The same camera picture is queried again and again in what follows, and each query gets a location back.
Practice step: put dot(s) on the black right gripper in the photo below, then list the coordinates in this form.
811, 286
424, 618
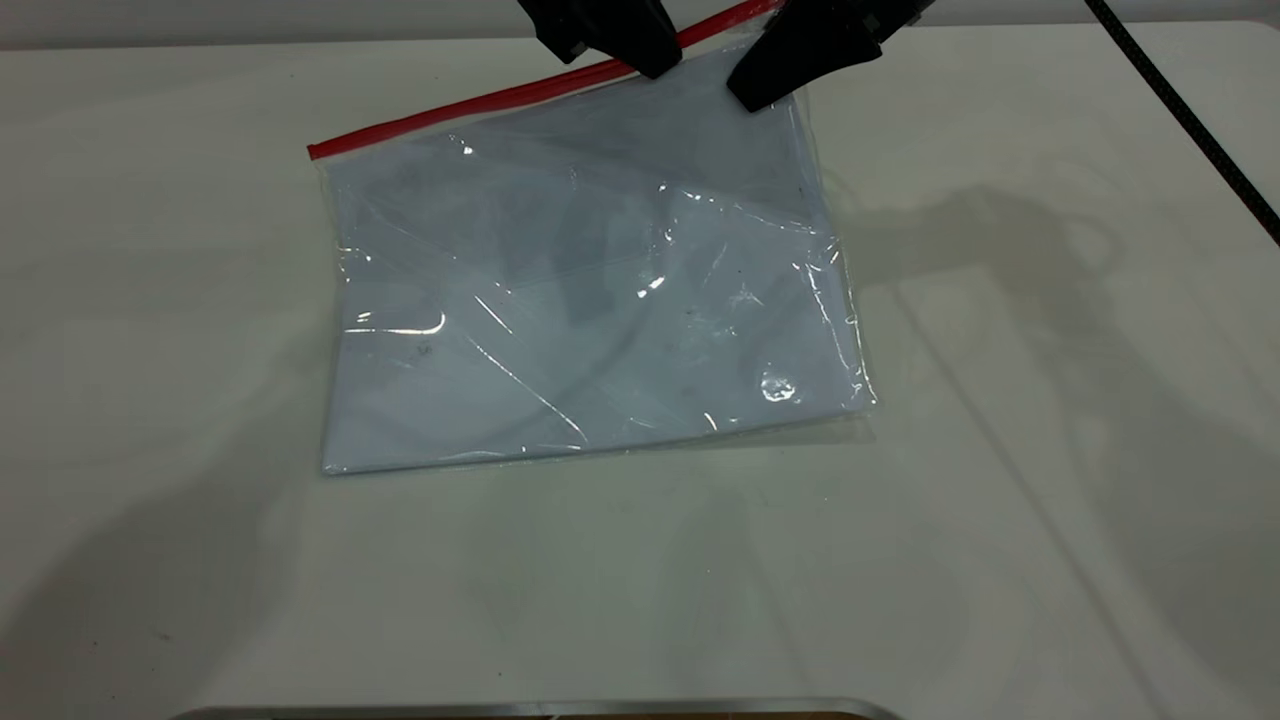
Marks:
880, 12

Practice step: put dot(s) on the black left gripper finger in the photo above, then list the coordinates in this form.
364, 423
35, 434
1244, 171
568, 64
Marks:
635, 35
560, 30

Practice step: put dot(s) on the clear zip bag with papers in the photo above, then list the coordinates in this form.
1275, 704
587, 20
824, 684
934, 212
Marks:
600, 300

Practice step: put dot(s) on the silver metal rim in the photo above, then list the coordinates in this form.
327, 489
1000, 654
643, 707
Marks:
600, 708

